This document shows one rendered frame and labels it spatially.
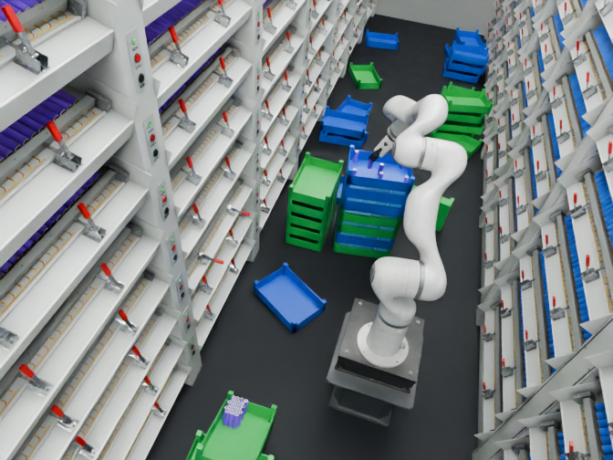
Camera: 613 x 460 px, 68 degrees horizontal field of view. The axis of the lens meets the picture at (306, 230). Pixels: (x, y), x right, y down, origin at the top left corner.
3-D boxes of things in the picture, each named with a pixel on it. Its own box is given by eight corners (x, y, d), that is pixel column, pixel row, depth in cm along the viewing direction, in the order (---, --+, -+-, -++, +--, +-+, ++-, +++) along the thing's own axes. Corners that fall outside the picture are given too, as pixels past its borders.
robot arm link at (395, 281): (414, 330, 150) (437, 284, 134) (358, 322, 149) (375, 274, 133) (410, 302, 159) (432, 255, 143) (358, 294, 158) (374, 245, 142)
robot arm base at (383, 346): (410, 330, 173) (424, 300, 160) (405, 374, 159) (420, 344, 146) (360, 317, 175) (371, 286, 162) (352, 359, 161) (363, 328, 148)
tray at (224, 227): (249, 194, 202) (256, 181, 195) (187, 302, 161) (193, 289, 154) (209, 172, 200) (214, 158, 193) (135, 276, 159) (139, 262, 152)
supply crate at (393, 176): (408, 165, 224) (412, 152, 218) (410, 193, 210) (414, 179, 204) (348, 157, 224) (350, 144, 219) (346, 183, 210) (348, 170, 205)
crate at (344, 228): (393, 212, 247) (397, 202, 241) (395, 239, 233) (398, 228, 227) (338, 204, 247) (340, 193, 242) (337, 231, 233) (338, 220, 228)
